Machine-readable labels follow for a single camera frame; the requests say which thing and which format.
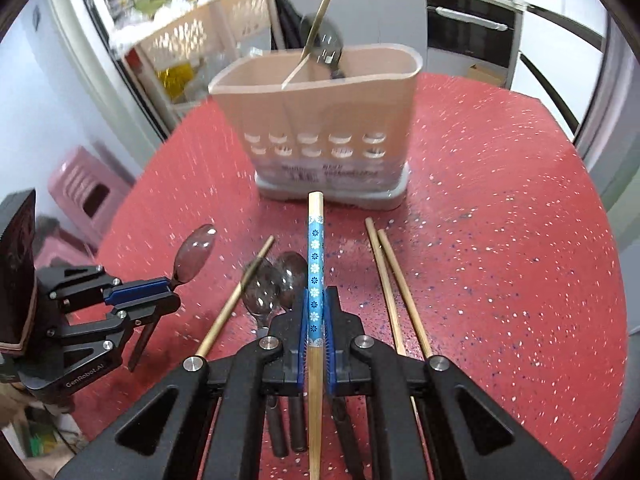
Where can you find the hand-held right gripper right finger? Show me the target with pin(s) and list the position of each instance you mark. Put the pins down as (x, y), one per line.
(330, 322)

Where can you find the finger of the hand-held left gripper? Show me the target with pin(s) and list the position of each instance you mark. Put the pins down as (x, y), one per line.
(150, 306)
(140, 288)

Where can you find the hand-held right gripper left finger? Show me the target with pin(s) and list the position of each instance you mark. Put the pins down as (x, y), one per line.
(301, 322)

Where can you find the blue floral bamboo chopstick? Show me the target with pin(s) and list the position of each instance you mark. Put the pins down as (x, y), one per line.
(315, 260)

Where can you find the plain bamboo chopstick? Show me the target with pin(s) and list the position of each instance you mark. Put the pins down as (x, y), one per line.
(385, 285)
(405, 295)
(235, 300)
(322, 10)

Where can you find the beige plastic utensil holder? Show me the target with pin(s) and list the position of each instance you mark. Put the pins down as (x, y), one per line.
(320, 115)

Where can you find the pink plastic stool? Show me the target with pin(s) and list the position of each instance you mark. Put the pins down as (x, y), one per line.
(55, 250)
(85, 185)

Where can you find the yellow packet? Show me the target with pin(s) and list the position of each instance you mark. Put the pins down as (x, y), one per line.
(176, 79)

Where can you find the beige perforated storage basket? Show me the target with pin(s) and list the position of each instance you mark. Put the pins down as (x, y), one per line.
(185, 35)

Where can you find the slotted metal spoon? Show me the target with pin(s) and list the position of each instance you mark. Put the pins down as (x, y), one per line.
(327, 42)

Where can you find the cardboard box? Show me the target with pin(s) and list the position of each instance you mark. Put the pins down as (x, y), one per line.
(487, 74)

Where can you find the black built-in oven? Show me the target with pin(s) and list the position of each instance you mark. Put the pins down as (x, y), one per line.
(465, 35)

